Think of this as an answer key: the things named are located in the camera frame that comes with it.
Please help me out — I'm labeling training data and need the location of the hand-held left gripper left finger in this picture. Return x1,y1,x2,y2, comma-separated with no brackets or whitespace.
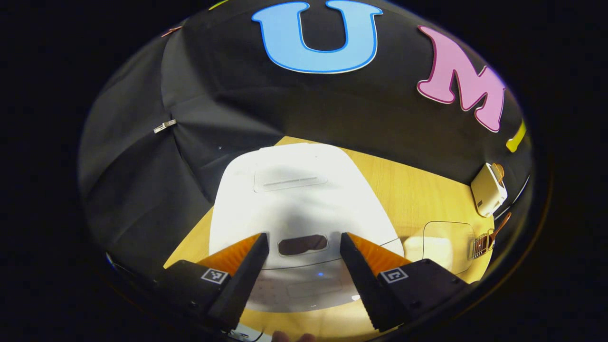
154,233,270,333

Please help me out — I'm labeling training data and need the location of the white power strip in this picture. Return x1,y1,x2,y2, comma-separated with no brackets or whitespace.
227,323,265,342

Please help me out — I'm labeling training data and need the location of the black power cable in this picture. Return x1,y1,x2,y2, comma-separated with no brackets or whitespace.
493,175,532,221

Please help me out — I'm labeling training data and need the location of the clear plastic rice container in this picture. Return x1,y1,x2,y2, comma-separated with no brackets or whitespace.
404,221,476,276

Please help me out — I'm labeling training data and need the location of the brown wooden spoon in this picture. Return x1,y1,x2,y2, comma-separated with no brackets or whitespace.
475,212,513,255

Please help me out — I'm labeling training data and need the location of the metal wire chopstick holder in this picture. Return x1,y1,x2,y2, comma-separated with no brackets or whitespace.
470,229,495,260

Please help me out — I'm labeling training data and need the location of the black backdrop cloth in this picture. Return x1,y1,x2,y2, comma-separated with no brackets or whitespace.
78,0,535,266

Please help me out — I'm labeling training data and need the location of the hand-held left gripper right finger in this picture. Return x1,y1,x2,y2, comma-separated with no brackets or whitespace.
340,232,476,333

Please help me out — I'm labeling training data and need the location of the white rice cooker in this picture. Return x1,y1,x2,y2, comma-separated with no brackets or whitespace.
209,142,405,314

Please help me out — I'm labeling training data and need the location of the white toaster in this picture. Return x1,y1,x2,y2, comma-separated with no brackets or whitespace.
470,162,509,218

